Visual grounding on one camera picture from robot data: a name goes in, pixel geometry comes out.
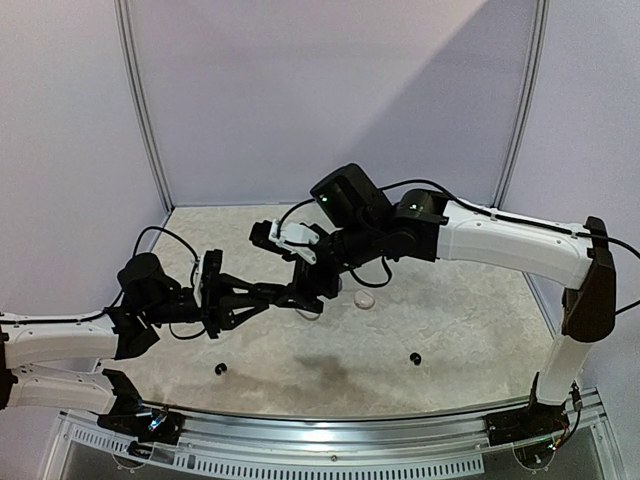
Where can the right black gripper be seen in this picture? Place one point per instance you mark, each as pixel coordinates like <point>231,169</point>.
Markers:
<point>310,276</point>

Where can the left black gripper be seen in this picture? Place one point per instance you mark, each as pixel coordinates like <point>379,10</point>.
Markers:
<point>223,314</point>

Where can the white oblong charging case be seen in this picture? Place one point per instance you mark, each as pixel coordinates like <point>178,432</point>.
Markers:
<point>307,315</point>

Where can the black earbud charging case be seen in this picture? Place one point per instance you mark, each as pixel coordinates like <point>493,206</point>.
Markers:
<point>271,293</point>

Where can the black earbud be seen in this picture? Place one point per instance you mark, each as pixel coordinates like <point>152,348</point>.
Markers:
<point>415,358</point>
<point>220,369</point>

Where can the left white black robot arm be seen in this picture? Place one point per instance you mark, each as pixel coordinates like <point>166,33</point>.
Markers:
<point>150,299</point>

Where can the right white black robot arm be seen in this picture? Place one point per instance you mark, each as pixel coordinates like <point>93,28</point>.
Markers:
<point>430,223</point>

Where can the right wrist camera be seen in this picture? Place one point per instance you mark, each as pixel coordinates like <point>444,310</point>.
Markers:
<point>291,241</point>

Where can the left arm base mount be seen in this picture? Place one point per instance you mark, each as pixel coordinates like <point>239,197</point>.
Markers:
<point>146,424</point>

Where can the aluminium front rail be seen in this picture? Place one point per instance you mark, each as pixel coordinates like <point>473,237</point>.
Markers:
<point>453,444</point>

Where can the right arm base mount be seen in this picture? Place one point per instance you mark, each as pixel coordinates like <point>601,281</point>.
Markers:
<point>529,422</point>

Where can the left aluminium corner post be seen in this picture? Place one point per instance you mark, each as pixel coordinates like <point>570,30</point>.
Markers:
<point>124,20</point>

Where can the aluminium corner post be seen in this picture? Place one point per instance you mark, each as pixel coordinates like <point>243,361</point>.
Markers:
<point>525,100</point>
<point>124,20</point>

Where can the right aluminium corner post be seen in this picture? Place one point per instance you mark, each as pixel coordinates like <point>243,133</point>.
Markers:
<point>525,100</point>

